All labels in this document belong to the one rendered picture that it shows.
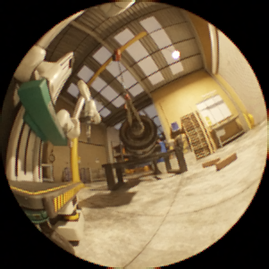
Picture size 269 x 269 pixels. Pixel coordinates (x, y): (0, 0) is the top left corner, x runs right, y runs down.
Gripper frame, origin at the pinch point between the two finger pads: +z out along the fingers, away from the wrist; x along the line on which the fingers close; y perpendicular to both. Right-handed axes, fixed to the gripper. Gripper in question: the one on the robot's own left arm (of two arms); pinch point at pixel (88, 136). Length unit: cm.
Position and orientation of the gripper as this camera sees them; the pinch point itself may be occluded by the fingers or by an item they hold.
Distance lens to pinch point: 73.5
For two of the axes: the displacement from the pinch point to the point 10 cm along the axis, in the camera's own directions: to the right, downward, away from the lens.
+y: 8.8, 0.0, 4.7
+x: -4.3, 4.4, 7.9
